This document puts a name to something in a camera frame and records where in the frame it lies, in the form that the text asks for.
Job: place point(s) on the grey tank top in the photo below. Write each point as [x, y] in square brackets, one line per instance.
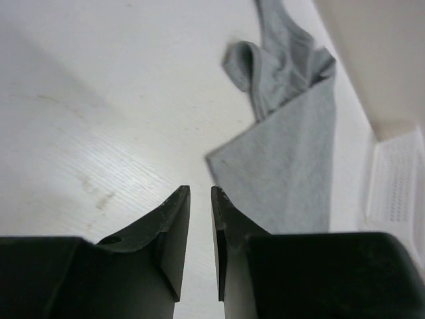
[279, 172]

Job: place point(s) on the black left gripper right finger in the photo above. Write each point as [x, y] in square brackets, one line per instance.
[324, 275]

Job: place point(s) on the white plastic mesh basket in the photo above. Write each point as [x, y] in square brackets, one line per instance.
[395, 192]

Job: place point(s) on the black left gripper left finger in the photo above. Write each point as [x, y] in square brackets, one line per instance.
[136, 272]

